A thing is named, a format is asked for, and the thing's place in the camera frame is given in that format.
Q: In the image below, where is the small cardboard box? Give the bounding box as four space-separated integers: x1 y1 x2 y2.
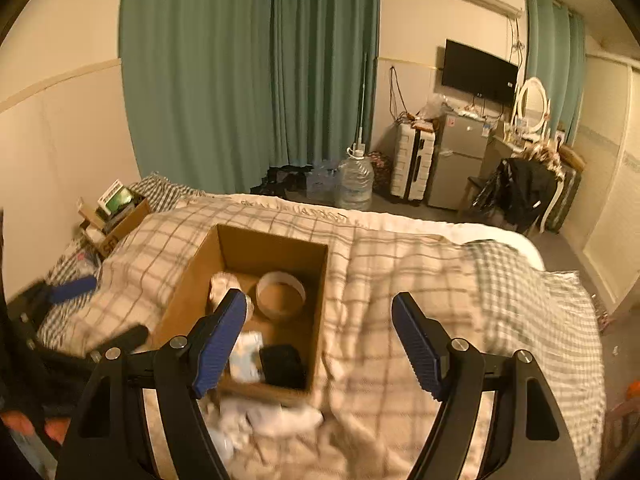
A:
76 195 152 257

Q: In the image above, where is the white crumpled cloth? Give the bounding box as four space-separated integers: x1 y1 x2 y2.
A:
208 272 253 317

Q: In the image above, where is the large cardboard box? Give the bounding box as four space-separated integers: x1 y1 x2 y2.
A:
149 223 330 407

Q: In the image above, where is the white ribbed suitcase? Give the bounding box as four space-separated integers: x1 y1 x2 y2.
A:
389 121 437 202

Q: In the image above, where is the black clothes pile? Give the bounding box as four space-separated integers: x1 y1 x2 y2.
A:
250 162 315 198

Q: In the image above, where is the black folded item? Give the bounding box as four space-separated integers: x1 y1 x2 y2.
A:
259 343 307 390

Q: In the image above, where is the light blue tissue pack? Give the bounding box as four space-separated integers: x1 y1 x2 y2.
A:
229 331 264 384

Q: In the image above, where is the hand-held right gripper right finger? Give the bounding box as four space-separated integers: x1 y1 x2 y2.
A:
391 291 586 480

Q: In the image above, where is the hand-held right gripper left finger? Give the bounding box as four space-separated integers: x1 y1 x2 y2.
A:
55 287 248 480

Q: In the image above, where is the narrow green curtain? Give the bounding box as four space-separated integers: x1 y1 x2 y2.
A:
524 0 587 148

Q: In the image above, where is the black jacket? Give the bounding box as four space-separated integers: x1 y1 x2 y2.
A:
492 157 558 233

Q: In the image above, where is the wide green curtain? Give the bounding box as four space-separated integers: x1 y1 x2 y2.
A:
119 0 382 197

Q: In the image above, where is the clear plastic bag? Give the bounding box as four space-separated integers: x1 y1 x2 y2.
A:
417 92 453 122

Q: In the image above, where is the green checked bed sheet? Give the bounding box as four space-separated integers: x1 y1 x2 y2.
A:
35 174 608 476

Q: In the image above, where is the white pole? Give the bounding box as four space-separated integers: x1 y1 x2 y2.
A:
356 51 370 153

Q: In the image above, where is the pack of water bottles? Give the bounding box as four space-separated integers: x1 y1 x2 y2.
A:
305 160 342 206

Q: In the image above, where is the beige plaid blanket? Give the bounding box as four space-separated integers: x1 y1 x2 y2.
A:
37 200 501 480

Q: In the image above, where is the person's left hand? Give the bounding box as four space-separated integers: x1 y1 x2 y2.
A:
0 410 71 446

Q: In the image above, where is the white rumpled cloth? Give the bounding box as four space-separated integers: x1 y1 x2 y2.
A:
202 396 325 463

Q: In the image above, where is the green cover book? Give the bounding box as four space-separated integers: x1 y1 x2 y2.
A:
96 179 136 216

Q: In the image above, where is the black wall television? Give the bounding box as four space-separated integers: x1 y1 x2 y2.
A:
440 38 519 108

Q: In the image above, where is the silver small fridge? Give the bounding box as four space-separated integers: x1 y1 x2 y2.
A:
426 112 490 211

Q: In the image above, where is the white tape roll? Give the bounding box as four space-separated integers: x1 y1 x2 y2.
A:
256 270 306 320

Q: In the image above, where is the floral fabric bag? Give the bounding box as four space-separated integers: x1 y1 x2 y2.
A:
369 151 396 195

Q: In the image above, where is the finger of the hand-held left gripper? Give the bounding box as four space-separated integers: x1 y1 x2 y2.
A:
10 276 98 321
87 324 151 363

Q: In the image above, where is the large clear water jug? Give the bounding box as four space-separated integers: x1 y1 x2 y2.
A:
334 144 375 211

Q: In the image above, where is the white oval mirror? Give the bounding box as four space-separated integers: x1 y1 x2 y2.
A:
513 76 551 137

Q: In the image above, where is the dark green suitcase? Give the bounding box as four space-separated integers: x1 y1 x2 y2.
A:
545 145 585 233

